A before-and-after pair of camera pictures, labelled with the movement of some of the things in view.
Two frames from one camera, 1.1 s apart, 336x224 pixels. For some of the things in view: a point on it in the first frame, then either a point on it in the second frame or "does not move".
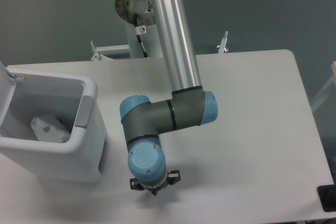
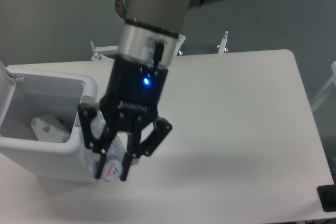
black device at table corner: (327, 194) does not move
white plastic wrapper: (49, 129) does not move
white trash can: (25, 94) does not move
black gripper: (173, 177) to (130, 104)
